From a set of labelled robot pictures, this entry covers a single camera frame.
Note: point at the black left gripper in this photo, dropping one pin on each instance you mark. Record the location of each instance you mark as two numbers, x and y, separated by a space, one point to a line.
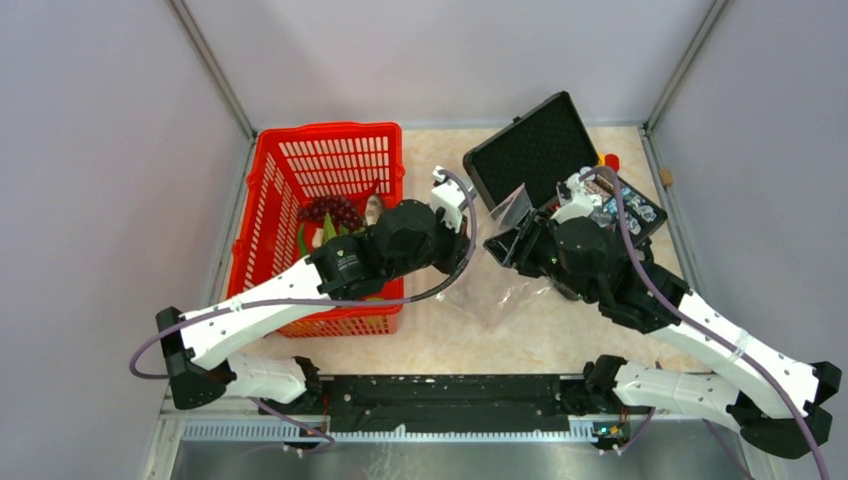
459 246

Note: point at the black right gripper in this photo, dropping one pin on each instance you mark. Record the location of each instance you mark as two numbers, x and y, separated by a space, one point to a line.
516 247

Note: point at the clear zip top bag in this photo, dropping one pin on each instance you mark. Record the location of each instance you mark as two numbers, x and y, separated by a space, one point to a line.
487 292

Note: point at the red grape bunch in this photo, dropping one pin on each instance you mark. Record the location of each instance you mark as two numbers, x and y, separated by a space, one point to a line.
342 212

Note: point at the green leafy vegetable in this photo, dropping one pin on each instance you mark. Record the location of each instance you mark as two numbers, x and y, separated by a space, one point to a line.
332 228

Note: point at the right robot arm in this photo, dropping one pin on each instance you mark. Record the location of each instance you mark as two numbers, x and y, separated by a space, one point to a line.
774 402

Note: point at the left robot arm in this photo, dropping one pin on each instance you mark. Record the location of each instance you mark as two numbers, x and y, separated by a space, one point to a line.
202 348

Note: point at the toy fish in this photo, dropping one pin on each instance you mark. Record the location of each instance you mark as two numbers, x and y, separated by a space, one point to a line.
374 208

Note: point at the open black foam case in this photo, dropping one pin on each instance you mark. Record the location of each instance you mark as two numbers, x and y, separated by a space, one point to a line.
543 147

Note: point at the red round object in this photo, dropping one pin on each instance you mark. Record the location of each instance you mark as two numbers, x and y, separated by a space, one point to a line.
610 160

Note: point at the red plastic basket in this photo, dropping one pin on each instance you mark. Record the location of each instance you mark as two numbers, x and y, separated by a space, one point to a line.
293 166

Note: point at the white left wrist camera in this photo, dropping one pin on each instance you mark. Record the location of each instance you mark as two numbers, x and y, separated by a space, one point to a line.
449 198

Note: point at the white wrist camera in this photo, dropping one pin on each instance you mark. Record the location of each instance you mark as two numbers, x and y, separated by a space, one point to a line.
578 197
449 198

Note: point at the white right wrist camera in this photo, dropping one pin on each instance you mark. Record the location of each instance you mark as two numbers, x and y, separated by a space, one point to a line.
578 197

